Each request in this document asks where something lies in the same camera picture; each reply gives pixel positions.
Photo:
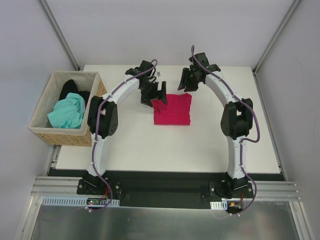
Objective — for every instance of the black t shirt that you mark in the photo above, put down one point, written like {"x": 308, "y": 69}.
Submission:
{"x": 71, "y": 87}

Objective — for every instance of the left white cable duct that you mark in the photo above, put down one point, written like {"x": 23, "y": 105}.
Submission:
{"x": 65, "y": 201}

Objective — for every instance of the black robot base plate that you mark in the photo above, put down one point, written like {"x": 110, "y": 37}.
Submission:
{"x": 173, "y": 190}

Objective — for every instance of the pink t shirt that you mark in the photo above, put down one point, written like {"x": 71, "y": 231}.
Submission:
{"x": 175, "y": 113}

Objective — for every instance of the right white cable duct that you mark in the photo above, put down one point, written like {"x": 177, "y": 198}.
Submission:
{"x": 219, "y": 205}

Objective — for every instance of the teal t shirt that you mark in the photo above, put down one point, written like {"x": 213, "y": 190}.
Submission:
{"x": 68, "y": 113}

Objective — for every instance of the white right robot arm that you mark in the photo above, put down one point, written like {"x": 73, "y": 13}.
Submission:
{"x": 237, "y": 118}

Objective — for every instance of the wicker laundry basket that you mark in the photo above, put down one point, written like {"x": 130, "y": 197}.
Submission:
{"x": 90, "y": 81}

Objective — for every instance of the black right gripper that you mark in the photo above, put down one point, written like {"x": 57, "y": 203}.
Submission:
{"x": 189, "y": 80}

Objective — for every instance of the right aluminium frame post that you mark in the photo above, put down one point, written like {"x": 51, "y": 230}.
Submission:
{"x": 293, "y": 7}

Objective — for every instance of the left aluminium frame post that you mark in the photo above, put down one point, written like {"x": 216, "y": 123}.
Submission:
{"x": 45, "y": 7}

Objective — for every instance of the aluminium frame post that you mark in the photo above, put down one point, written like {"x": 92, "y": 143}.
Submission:
{"x": 45, "y": 7}
{"x": 293, "y": 7}

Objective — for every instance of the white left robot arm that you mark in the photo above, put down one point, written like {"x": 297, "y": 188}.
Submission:
{"x": 102, "y": 117}

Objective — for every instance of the white cable duct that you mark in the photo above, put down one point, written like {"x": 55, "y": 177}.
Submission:
{"x": 219, "y": 205}
{"x": 65, "y": 201}

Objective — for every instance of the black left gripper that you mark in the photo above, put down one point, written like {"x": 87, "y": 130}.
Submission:
{"x": 152, "y": 92}

